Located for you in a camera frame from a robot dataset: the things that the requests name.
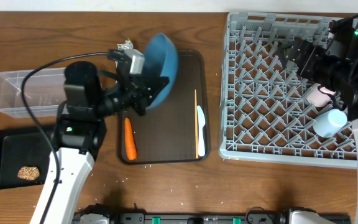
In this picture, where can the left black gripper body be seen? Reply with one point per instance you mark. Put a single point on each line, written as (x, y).
(138, 94)

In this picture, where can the black plastic bin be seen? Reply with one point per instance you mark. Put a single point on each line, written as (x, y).
(21, 147)

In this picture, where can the light blue plastic spoon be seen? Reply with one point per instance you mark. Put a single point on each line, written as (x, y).
(201, 124)

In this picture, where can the grey dishwasher rack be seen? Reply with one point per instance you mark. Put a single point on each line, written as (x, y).
(264, 113)

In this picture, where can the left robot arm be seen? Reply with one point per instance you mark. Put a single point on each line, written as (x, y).
(80, 130)

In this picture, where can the dark blue plate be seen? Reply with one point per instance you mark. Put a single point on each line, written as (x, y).
(161, 60)

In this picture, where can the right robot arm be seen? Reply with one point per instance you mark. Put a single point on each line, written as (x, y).
(344, 45)

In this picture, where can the pink cup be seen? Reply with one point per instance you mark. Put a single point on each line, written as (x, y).
(319, 96)

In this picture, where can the light blue cup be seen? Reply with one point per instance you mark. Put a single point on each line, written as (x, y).
(329, 123)

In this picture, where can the clear plastic bin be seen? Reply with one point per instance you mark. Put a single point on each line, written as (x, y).
(43, 92)

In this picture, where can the wooden chopstick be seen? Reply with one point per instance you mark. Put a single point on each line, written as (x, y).
(196, 126)

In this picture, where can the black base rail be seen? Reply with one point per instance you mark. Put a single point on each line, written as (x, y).
(140, 218)

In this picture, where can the dark brown serving tray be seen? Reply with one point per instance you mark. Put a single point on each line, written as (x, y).
(166, 134)

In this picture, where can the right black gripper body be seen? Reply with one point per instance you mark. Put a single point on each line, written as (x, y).
(320, 69)

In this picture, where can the brown food scrap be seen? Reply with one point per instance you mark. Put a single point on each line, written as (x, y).
(28, 173)

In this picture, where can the orange carrot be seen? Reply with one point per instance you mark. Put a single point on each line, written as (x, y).
(131, 151)

